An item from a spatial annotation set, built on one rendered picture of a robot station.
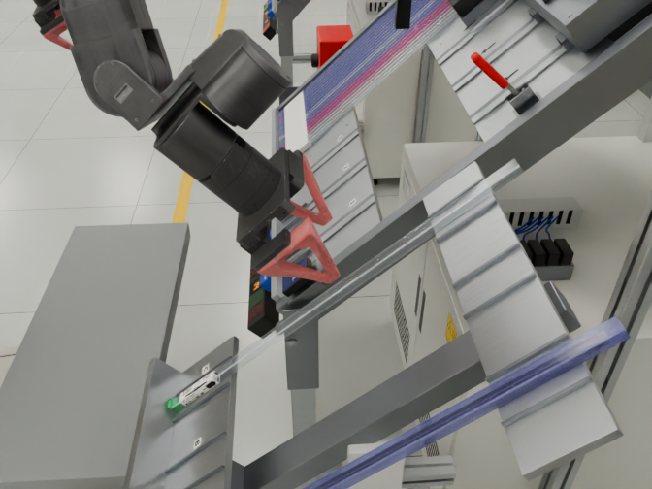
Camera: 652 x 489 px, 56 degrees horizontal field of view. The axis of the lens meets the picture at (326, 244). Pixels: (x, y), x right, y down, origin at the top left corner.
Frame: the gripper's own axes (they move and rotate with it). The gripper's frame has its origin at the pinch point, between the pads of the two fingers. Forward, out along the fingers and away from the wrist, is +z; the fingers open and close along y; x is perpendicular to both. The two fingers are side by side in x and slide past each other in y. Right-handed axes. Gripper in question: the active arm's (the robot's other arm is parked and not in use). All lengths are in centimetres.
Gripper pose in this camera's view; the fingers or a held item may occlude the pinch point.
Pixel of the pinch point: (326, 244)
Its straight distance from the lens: 63.0
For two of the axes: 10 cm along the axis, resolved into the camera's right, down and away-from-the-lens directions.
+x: -7.3, 5.8, 3.8
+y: -0.7, -6.0, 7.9
